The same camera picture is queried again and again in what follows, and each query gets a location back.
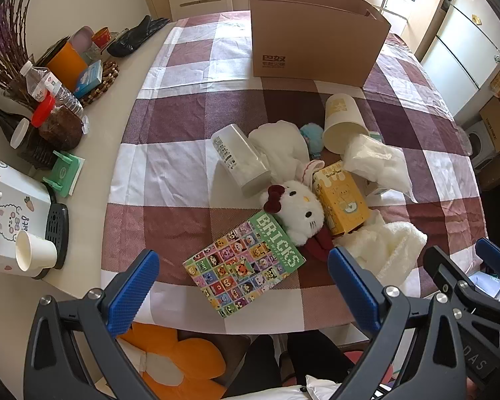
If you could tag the cardboard box on floor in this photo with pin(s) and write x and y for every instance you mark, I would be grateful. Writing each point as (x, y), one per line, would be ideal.
(498, 127)

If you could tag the green plastic stand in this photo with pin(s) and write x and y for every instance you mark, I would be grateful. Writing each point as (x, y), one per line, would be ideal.
(64, 173)

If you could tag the orange flower cushion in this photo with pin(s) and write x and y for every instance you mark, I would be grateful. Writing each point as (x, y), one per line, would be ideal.
(183, 362)

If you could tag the black ribbed holder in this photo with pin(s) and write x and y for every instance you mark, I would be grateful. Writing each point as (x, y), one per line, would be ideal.
(37, 152)

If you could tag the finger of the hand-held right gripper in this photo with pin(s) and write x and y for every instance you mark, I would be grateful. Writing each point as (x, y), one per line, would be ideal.
(493, 256)
(443, 268)

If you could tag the colourful pixel picture box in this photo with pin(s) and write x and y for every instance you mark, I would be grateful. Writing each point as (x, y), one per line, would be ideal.
(241, 266)

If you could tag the white cotton gloves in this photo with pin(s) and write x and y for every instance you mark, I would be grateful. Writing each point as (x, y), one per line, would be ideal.
(279, 141)

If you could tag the wooden bead trivet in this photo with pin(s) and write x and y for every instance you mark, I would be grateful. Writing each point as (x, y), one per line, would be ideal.
(108, 79)

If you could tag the dried purple branches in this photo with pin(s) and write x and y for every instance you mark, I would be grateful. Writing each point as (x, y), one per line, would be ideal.
(8, 50)

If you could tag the white cotton swab jar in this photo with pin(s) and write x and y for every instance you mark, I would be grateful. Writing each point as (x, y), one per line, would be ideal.
(239, 158)

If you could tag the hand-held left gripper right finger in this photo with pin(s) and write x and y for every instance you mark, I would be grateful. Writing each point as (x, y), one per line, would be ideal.
(352, 287)

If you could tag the white refrigerator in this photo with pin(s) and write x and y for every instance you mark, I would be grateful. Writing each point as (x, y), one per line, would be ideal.
(466, 37)

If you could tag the brown cardboard box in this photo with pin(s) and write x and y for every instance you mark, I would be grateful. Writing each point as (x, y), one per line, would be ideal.
(316, 41)

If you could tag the person's dark trouser legs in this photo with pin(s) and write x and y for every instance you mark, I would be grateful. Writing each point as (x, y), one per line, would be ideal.
(316, 358)

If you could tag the blue tissue packet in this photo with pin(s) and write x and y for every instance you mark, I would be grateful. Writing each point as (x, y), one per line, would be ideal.
(87, 79)

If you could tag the white fluffy cloth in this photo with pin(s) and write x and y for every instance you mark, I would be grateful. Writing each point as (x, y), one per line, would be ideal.
(391, 241)

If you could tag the white cartoon water dispenser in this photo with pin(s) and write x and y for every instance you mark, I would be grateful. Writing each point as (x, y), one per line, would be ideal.
(8, 204)

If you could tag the clear plastic water bottle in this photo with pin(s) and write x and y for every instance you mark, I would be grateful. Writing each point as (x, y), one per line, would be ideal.
(35, 83)
(68, 100)

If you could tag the clear bag of cotton pads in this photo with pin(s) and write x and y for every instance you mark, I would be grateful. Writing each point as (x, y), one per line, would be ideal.
(377, 162)

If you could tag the maroon checkered tablecloth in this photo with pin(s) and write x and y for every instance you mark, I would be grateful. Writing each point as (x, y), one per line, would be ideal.
(171, 175)

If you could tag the large cream paper cup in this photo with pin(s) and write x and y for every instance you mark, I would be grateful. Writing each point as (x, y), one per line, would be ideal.
(343, 121)

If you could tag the white cat plush toy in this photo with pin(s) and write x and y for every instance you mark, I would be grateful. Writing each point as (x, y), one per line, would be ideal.
(298, 212)

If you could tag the dark glass bottle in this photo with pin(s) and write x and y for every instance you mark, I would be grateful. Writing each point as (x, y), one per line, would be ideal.
(4, 123)

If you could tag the yellow cartoon bear box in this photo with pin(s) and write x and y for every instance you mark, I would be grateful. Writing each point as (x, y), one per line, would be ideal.
(341, 204)

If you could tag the red lid jar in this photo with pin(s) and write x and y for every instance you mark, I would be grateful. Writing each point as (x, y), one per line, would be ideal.
(60, 129)

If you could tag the black leather gloves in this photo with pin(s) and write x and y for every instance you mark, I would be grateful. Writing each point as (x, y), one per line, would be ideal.
(135, 37)

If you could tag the small white paper cup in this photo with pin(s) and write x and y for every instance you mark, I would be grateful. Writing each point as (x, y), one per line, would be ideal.
(35, 252)

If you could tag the light blue pompom toy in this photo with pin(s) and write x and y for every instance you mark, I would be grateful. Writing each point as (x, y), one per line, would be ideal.
(311, 135)

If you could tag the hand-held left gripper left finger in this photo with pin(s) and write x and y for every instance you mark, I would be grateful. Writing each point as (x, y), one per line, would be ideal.
(135, 291)

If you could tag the pink plastic box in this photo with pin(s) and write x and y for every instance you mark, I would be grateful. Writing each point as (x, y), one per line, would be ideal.
(81, 39)

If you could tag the white round-window appliance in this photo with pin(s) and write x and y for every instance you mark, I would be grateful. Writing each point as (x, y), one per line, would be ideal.
(481, 146)

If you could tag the white and green medicine box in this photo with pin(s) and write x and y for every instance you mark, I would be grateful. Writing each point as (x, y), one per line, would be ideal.
(378, 192)

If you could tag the red patterned cup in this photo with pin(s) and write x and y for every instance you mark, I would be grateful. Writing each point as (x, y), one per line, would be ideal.
(101, 37)

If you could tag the orange container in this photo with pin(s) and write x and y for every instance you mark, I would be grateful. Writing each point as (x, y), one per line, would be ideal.
(66, 66)

